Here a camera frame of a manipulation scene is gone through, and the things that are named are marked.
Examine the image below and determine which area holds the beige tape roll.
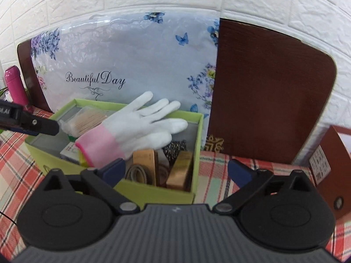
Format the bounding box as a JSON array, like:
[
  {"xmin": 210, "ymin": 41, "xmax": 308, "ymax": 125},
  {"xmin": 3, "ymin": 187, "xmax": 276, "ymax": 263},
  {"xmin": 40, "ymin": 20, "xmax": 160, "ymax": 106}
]
[{"xmin": 125, "ymin": 164, "xmax": 150, "ymax": 183}]

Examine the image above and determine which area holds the floral plastic bedding bag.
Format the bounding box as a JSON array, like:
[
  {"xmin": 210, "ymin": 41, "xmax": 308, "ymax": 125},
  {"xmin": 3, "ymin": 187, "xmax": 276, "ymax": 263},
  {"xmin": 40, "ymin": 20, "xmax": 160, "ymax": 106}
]
[{"xmin": 30, "ymin": 12, "xmax": 221, "ymax": 151}]

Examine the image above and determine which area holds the clear box of toothpicks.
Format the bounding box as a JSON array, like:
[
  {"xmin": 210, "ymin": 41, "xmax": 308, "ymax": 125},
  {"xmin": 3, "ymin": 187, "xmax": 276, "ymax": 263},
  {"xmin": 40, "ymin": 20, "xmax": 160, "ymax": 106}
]
[{"xmin": 59, "ymin": 105, "xmax": 110, "ymax": 137}]

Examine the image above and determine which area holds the pink water bottle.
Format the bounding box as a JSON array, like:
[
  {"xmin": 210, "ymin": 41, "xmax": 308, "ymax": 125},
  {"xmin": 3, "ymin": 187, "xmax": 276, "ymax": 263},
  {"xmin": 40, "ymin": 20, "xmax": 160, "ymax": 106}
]
[{"xmin": 4, "ymin": 66, "xmax": 30, "ymax": 107}]

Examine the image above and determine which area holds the metal scouring pad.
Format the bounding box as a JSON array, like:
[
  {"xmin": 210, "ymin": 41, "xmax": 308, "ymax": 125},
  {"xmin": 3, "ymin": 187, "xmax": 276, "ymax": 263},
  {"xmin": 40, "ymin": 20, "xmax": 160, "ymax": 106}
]
[{"xmin": 162, "ymin": 140, "xmax": 187, "ymax": 161}]

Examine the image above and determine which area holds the yellow small item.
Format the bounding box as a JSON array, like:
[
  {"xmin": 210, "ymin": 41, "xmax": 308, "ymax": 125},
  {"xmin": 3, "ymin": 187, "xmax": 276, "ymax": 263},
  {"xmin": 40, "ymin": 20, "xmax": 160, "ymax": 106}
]
[{"xmin": 78, "ymin": 149, "xmax": 91, "ymax": 167}]

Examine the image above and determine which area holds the thin black cable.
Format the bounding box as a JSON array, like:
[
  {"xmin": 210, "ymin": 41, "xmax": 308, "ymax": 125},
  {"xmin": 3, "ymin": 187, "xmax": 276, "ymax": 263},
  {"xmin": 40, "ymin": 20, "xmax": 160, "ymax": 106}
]
[{"xmin": 0, "ymin": 211, "xmax": 17, "ymax": 224}]

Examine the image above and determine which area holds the white glove with pink cuff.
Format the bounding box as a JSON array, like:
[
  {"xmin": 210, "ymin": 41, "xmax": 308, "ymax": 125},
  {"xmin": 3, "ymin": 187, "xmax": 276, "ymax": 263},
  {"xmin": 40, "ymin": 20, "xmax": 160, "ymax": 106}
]
[{"xmin": 75, "ymin": 91, "xmax": 189, "ymax": 168}]

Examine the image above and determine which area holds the light green cardboard box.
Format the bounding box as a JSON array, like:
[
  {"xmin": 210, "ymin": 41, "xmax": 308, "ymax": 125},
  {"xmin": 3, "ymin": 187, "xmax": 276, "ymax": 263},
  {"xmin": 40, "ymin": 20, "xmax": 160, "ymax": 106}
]
[{"xmin": 25, "ymin": 99, "xmax": 204, "ymax": 204}]

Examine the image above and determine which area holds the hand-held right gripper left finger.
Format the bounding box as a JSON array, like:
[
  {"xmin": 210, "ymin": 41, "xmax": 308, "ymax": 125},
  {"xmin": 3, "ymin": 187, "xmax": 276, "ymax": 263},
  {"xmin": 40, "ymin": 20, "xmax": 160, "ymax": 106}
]
[{"xmin": 36, "ymin": 157, "xmax": 140, "ymax": 215}]

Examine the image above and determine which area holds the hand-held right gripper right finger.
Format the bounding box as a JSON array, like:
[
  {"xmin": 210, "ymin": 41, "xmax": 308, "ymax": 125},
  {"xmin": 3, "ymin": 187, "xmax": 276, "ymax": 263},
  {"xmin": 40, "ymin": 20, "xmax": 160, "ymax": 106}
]
[{"xmin": 213, "ymin": 159, "xmax": 316, "ymax": 215}]

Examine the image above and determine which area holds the brown cardboard box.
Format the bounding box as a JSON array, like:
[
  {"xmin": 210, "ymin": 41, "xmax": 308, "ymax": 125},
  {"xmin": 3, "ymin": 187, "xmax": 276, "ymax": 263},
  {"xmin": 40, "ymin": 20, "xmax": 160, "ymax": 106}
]
[{"xmin": 308, "ymin": 125, "xmax": 351, "ymax": 220}]

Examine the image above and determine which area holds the gold carton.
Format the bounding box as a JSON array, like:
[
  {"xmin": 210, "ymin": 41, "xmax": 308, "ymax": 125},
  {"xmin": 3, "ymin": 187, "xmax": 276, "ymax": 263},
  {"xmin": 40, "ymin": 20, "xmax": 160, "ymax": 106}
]
[{"xmin": 166, "ymin": 151, "xmax": 194, "ymax": 191}]

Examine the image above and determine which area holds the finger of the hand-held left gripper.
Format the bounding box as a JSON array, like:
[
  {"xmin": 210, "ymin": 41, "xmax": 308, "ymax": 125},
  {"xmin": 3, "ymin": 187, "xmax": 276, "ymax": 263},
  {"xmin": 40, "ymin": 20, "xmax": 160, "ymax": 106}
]
[{"xmin": 16, "ymin": 110, "xmax": 60, "ymax": 137}]

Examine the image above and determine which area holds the plaid tablecloth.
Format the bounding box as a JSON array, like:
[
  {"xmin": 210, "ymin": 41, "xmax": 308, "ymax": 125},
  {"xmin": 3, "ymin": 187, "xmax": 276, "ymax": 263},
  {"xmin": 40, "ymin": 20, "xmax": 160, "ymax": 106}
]
[{"xmin": 0, "ymin": 107, "xmax": 351, "ymax": 261}]

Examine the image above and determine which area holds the white small carton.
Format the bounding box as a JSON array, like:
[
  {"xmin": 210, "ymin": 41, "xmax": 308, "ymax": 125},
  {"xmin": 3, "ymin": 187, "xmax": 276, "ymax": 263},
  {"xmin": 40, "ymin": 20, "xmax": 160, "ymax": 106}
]
[{"xmin": 60, "ymin": 142, "xmax": 83, "ymax": 162}]

